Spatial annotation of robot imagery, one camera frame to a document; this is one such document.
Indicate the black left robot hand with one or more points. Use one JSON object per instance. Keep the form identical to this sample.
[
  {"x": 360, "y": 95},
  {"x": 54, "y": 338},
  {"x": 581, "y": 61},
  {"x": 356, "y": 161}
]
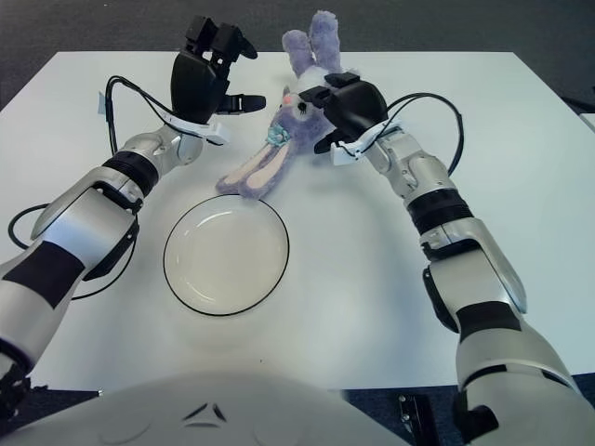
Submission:
[{"x": 195, "y": 88}]

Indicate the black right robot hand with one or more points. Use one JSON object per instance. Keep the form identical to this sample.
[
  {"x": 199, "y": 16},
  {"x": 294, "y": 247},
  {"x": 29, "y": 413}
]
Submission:
[{"x": 358, "y": 107}]

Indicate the purple plush bunny doll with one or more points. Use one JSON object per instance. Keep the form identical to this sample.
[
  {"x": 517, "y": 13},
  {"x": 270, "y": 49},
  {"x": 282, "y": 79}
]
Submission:
[{"x": 297, "y": 121}]

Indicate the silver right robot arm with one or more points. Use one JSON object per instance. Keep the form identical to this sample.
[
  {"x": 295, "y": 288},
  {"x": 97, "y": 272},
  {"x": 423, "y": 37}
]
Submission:
[{"x": 465, "y": 260}]

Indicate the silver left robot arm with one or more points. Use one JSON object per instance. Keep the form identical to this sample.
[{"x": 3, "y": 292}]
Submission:
[{"x": 70, "y": 241}]

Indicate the white plate with black rim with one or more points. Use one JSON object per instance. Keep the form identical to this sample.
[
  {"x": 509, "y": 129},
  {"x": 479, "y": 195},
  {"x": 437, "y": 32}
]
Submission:
[{"x": 228, "y": 260}]

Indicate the grey robot torso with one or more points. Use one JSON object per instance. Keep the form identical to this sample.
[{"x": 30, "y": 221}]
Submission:
[{"x": 255, "y": 399}]

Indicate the black metal bracket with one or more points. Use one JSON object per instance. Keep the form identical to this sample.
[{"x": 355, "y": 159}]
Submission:
[{"x": 416, "y": 413}]

